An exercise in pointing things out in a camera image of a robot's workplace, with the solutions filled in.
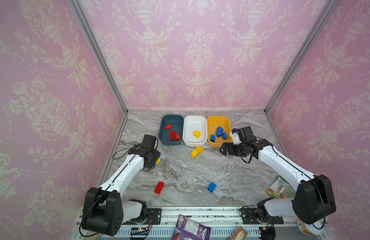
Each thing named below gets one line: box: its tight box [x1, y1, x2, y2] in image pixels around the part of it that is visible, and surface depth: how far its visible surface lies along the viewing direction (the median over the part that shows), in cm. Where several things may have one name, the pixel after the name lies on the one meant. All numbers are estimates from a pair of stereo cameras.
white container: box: [182, 115, 208, 147], surface depth 108 cm
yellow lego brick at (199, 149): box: [195, 146, 205, 154], surface depth 99 cm
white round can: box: [297, 218, 323, 236], surface depth 68 cm
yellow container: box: [207, 116, 232, 148], surface depth 111 cm
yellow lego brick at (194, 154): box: [190, 150, 199, 159], surface depth 96 cm
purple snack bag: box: [171, 214, 211, 240], surface depth 70 cm
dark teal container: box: [158, 114, 185, 146], surface depth 108 cm
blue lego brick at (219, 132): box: [216, 128, 223, 138], surface depth 109 cm
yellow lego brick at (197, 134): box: [193, 130, 202, 139], surface depth 107 cm
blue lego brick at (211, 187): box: [207, 182, 217, 193], surface depth 84 cm
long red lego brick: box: [154, 181, 165, 195], surface depth 83 cm
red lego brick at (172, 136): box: [169, 130, 176, 141], surface depth 105 cm
